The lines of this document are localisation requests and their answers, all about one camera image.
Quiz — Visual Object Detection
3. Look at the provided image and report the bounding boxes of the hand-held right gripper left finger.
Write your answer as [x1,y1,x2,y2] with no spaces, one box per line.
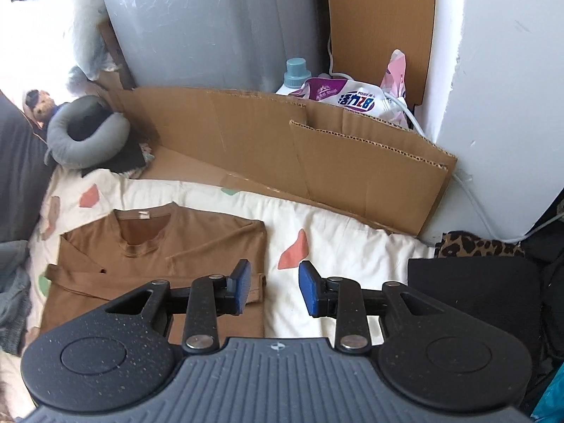
[106,260,251,353]

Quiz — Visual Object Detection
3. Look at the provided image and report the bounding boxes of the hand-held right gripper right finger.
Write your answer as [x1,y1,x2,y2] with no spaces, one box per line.
[300,261,445,353]

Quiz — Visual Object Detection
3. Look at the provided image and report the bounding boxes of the brown printed t-shirt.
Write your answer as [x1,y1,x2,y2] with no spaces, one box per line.
[39,202,268,347]

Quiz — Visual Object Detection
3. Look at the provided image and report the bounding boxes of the cream bear print blanket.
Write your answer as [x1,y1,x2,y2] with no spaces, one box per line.
[0,167,437,419]

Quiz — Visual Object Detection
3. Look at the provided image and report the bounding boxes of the flattened cardboard box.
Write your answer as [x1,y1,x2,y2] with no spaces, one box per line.
[97,22,459,236]

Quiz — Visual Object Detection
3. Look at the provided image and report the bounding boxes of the black folded cloth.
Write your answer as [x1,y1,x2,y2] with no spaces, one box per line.
[407,256,564,406]

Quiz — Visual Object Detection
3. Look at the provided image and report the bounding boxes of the leopard print cloth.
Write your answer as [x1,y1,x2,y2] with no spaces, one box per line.
[434,230,527,260]

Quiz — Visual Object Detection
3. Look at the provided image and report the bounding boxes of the small black cloth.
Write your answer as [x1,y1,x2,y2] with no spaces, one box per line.
[73,106,146,177]

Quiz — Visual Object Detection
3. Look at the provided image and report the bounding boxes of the purple and white detergent bag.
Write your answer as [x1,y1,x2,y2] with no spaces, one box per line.
[288,77,408,130]

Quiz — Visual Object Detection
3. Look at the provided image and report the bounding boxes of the grey neck pillow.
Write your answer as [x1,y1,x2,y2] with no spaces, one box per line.
[45,96,130,169]

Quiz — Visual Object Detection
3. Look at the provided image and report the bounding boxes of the white bottle with blue cap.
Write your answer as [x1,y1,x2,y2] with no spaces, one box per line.
[277,58,313,95]

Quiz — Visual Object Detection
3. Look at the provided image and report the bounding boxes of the blue denim jeans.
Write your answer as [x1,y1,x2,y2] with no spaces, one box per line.
[0,240,33,355]

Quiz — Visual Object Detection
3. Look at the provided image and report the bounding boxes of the pink detergent pouch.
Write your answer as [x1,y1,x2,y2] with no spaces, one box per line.
[380,49,410,128]

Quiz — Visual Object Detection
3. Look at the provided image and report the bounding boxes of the dark grey pillow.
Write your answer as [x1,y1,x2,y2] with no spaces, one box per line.
[0,90,58,243]

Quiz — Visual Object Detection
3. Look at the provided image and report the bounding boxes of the grey wrapped washing machine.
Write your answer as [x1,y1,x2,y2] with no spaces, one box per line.
[94,0,331,93]

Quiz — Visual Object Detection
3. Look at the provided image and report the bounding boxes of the teal printed cloth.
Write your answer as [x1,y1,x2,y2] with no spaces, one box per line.
[531,376,564,423]

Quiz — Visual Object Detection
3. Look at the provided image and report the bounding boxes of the brown teddy bear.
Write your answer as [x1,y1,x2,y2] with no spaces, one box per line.
[22,89,60,126]

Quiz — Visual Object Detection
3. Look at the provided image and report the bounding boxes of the upright cardboard sheet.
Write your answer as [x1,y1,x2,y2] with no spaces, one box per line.
[325,0,437,106]

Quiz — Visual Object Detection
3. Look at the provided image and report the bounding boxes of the clear crumpled plastic bag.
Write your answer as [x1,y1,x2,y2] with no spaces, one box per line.
[66,4,111,84]

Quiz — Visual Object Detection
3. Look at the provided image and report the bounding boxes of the white pillow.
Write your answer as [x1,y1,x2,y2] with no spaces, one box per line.
[0,0,111,93]

